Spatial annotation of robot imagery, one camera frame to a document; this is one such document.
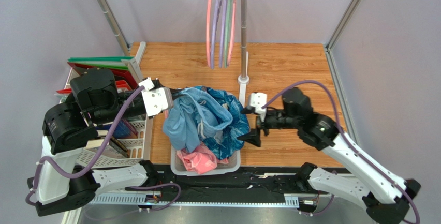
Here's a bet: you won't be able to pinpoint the white file organizer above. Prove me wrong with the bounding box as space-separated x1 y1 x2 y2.
65 65 153 169

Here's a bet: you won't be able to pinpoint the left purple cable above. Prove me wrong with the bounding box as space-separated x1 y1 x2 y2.
24 85 147 206

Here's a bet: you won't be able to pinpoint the white laundry basket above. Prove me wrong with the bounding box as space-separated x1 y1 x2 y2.
170 93 242 177

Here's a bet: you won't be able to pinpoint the metal clothes rack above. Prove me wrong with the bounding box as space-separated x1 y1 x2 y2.
97 0 250 106

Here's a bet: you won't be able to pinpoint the green folder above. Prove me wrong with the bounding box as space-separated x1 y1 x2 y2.
68 56 139 70

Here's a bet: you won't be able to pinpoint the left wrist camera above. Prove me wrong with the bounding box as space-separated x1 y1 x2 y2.
138 77 174 117

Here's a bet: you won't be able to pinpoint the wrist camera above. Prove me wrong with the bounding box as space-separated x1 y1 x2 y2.
138 77 174 117
248 92 268 122

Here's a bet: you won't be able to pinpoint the pink garment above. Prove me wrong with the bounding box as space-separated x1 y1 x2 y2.
177 142 229 175

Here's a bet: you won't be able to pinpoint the books in organizer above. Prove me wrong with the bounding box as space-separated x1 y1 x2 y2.
84 120 138 159

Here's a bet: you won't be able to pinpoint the pink hanger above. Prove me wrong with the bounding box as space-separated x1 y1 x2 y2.
205 0 212 68
227 0 237 66

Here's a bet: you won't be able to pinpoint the purple hanger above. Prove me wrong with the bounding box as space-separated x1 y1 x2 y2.
210 0 223 69
219 0 227 68

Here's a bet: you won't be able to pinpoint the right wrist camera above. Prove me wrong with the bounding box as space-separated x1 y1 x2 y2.
248 92 268 122

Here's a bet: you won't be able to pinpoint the purple cable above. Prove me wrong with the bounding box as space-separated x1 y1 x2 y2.
262 80 421 224
24 85 147 206

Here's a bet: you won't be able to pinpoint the light blue shorts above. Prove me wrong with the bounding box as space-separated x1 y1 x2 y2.
163 86 233 152

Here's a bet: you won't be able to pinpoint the dark blue patterned shorts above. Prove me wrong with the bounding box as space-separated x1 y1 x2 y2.
198 86 250 160

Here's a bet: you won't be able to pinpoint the red folder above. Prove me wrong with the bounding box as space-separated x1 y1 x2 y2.
67 62 138 89

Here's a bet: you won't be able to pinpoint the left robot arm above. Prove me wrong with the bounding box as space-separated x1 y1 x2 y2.
25 68 181 217

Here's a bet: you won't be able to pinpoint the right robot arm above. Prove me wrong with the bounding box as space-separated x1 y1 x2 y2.
239 87 421 223

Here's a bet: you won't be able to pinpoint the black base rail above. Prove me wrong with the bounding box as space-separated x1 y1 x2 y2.
82 164 345 214

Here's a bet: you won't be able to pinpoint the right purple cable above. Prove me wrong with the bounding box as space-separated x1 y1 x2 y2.
262 80 421 224

